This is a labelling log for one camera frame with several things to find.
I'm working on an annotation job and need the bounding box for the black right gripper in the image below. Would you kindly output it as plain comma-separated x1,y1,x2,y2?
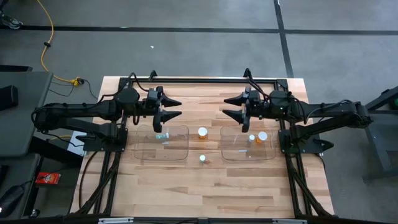
222,86,271,134

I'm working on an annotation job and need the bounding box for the white paper sheet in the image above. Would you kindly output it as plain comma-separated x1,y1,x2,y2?
67,130,88,156

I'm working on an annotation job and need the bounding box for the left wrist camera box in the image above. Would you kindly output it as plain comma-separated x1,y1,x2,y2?
146,88,160,108

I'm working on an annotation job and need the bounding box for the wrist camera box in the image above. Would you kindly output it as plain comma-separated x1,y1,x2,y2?
248,89,261,108
146,88,160,108

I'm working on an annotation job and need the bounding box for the black box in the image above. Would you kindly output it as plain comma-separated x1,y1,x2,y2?
0,85,19,111

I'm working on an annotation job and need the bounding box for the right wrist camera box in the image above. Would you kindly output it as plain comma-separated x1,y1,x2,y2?
248,89,261,108

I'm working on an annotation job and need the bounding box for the silver metal bracket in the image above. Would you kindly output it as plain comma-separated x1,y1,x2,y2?
272,218,308,224
98,217,134,224

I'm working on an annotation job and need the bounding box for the black aluminium table frame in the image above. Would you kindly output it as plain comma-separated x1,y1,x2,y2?
70,76,335,224

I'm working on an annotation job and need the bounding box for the grey desk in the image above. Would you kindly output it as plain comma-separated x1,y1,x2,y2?
0,71,53,158
0,154,43,218

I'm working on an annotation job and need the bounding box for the person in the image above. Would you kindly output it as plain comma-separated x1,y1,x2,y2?
0,12,24,30

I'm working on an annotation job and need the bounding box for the clear plastic bin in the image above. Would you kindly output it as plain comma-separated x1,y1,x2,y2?
134,124,190,162
220,125,277,162

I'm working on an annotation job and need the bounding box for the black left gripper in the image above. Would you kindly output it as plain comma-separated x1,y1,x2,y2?
140,86,183,134

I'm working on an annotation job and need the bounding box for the black flat panel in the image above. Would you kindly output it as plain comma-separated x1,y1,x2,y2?
0,64,34,73

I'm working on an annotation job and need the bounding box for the red box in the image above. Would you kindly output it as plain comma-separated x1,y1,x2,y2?
35,172,62,186

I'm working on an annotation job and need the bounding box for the black computer mouse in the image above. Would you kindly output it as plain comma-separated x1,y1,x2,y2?
0,185,25,215

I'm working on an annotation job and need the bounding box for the yellow extension cable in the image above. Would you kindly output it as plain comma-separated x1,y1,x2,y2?
36,0,78,85

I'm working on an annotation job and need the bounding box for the grey metal stand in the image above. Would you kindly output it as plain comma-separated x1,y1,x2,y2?
362,85,398,182

